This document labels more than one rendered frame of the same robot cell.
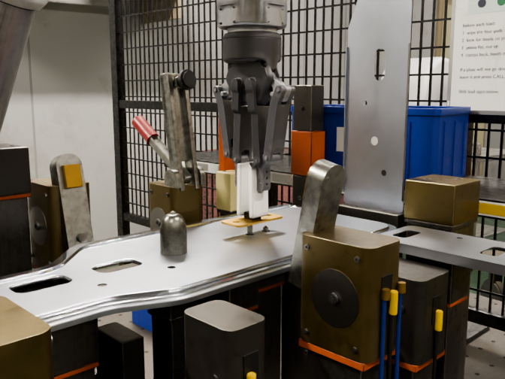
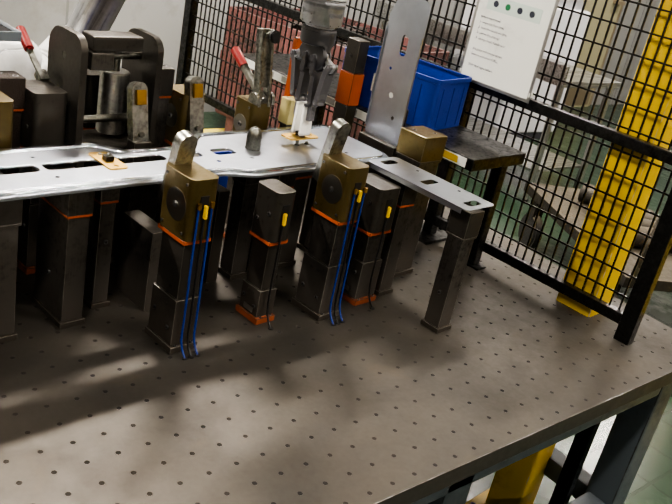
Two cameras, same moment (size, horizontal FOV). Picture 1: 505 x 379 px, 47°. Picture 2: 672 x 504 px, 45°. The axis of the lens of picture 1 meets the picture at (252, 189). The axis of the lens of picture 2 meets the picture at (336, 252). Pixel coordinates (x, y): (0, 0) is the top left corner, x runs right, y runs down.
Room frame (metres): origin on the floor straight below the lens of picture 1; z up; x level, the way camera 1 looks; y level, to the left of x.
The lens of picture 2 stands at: (-0.99, 0.01, 1.54)
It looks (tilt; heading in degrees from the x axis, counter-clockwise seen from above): 24 degrees down; 355
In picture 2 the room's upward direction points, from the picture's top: 12 degrees clockwise
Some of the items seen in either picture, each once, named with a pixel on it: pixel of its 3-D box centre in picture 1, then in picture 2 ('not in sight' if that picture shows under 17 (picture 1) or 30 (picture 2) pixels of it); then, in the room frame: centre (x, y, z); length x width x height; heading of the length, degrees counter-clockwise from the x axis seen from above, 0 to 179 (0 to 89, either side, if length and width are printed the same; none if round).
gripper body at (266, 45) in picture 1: (252, 68); (316, 47); (0.77, 0.00, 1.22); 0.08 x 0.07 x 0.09; 44
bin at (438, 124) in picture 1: (376, 140); (402, 86); (1.13, -0.24, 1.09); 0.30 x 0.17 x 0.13; 52
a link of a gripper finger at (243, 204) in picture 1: (246, 188); (299, 116); (0.77, 0.01, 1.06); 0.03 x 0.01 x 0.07; 134
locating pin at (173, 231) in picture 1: (173, 238); (253, 140); (0.68, 0.09, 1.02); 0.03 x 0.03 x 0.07
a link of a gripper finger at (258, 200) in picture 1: (258, 190); (306, 120); (0.76, -0.01, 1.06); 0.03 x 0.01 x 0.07; 134
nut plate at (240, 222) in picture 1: (252, 216); (300, 134); (0.77, 0.00, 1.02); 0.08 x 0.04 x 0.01; 134
